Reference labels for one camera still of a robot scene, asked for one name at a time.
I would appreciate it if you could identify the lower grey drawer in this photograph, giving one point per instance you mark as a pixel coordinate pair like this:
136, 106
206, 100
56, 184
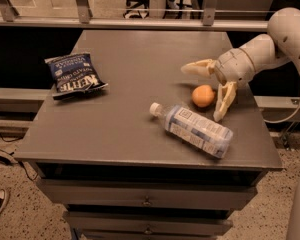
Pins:
147, 224

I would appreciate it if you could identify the blue potato chips bag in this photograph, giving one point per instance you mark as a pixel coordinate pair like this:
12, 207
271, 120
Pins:
74, 74

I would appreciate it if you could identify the top grey drawer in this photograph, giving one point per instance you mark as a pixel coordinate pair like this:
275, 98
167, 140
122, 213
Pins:
147, 195

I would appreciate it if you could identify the grey drawer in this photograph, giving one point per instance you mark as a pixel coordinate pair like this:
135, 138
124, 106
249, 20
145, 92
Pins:
147, 195
147, 224

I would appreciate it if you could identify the blue label plastic bottle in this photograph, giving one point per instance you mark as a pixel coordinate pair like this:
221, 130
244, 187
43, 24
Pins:
193, 128

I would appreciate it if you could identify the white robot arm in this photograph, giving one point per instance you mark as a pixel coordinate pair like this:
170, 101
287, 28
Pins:
281, 43

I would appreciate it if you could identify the orange fruit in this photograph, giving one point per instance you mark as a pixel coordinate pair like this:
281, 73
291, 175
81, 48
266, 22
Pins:
203, 96

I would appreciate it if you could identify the metal railing frame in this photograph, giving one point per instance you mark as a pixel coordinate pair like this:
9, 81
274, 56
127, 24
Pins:
97, 14

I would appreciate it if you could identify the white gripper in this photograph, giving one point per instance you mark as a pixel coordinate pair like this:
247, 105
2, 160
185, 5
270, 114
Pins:
234, 66

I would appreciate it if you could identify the black office chair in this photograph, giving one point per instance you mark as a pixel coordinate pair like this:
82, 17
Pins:
136, 9

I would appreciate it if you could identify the grey drawer cabinet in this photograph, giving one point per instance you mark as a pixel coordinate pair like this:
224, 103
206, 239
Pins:
112, 137

